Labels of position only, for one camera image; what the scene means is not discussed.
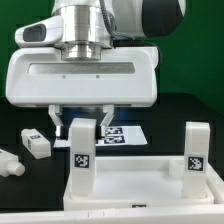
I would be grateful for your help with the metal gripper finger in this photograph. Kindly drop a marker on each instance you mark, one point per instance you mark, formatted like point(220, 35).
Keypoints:
point(108, 111)
point(55, 112)

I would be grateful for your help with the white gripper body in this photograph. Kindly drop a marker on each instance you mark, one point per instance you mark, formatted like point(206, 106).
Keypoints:
point(124, 76)

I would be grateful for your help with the white desk top tray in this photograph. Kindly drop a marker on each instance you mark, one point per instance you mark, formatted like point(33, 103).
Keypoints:
point(130, 182)

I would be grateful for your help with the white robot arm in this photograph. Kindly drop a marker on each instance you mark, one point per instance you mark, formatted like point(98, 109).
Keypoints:
point(91, 53)

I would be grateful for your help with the white marker plate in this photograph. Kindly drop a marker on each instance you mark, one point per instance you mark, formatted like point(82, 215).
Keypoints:
point(123, 135)

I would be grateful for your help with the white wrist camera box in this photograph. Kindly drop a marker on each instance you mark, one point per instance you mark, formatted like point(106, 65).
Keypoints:
point(43, 33)

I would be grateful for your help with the white frame rail front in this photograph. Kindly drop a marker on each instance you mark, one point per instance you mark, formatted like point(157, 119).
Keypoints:
point(198, 214)

